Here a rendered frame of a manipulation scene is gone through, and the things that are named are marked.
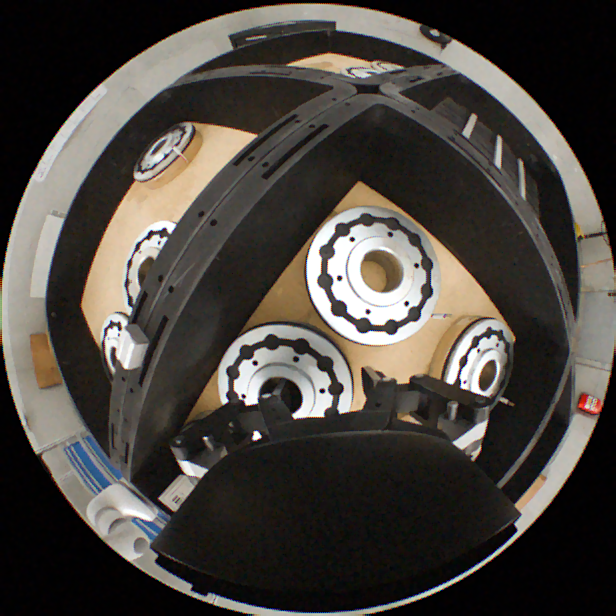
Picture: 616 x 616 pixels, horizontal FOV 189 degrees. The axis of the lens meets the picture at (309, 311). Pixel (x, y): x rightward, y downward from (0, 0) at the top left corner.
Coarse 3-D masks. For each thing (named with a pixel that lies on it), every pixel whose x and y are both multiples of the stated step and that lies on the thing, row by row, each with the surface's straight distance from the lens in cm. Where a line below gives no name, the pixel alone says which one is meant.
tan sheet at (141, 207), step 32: (224, 128) 32; (192, 160) 30; (224, 160) 26; (128, 192) 38; (160, 192) 30; (192, 192) 25; (128, 224) 33; (96, 256) 40; (96, 288) 38; (96, 320) 38
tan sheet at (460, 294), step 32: (352, 192) 20; (416, 224) 21; (448, 256) 22; (288, 288) 17; (448, 288) 21; (480, 288) 24; (256, 320) 18; (320, 320) 17; (448, 320) 21; (352, 352) 18; (384, 352) 18; (416, 352) 20; (192, 416) 25
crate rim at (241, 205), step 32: (320, 128) 11; (288, 160) 10; (480, 160) 15; (256, 192) 9; (224, 224) 9; (192, 256) 9; (544, 256) 18; (192, 288) 9; (160, 320) 10; (160, 352) 10; (128, 416) 15; (544, 416) 24; (128, 448) 21; (128, 480) 26; (160, 512) 27
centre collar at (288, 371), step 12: (264, 372) 15; (276, 372) 14; (288, 372) 14; (300, 372) 14; (252, 384) 15; (300, 384) 14; (312, 384) 15; (252, 396) 16; (312, 396) 15; (300, 408) 15; (312, 408) 15
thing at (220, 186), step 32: (320, 96) 14; (352, 96) 15; (288, 128) 11; (96, 160) 35; (256, 160) 10; (224, 192) 10; (64, 224) 37; (192, 224) 10; (160, 256) 10; (160, 288) 10; (128, 320) 12; (64, 384) 33; (128, 384) 13
